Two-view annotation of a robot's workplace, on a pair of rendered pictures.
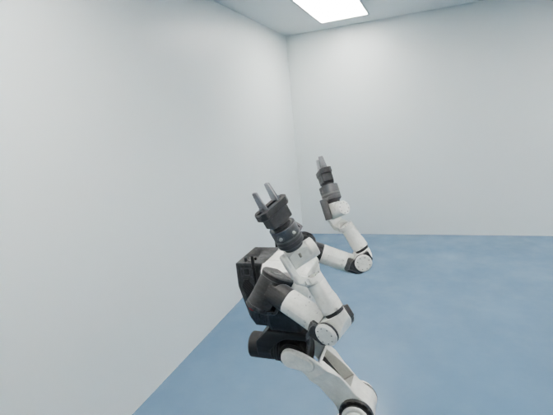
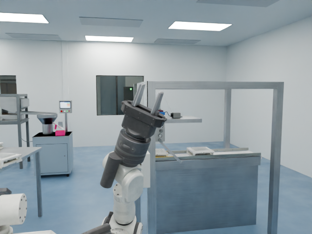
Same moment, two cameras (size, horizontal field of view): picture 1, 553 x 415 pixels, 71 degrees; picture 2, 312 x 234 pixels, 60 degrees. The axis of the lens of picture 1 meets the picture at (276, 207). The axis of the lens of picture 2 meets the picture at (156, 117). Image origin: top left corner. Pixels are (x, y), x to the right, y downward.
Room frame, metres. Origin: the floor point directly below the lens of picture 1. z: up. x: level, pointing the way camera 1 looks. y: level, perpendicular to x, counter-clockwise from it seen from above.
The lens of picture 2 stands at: (1.52, 0.63, 1.57)
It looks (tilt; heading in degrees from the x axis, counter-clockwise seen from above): 6 degrees down; 237
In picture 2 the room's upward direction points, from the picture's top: straight up
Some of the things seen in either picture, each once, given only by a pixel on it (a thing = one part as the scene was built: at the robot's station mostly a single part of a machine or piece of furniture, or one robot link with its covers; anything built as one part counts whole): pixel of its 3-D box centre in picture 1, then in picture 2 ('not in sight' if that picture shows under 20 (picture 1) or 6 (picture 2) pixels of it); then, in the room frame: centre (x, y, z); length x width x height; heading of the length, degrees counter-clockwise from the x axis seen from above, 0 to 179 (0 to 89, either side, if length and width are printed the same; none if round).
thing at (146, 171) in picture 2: not in sight; (144, 167); (0.50, -1.14, 0.98); 0.17 x 0.06 x 0.26; 68
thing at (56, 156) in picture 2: not in sight; (54, 153); (0.45, -4.62, 0.38); 0.63 x 0.57 x 0.76; 158
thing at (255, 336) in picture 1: (281, 340); not in sight; (1.55, 0.04, 0.83); 0.28 x 0.13 x 0.18; 68
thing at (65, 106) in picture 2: not in sight; (65, 116); (0.20, -4.68, 1.07); 0.23 x 0.10 x 0.62; 158
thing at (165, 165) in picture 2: not in sight; (201, 160); (-0.55, -1.64, 0.78); 1.30 x 0.29 x 0.10; 158
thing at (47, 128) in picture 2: not in sight; (51, 123); (0.47, -4.69, 0.95); 0.49 x 0.36 x 0.38; 158
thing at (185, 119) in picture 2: not in sight; (169, 119); (-0.20, -1.79, 1.26); 0.62 x 0.38 x 0.04; 158
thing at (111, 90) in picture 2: not in sight; (120, 95); (-1.80, -6.49, 1.43); 1.38 x 0.01 x 1.16; 158
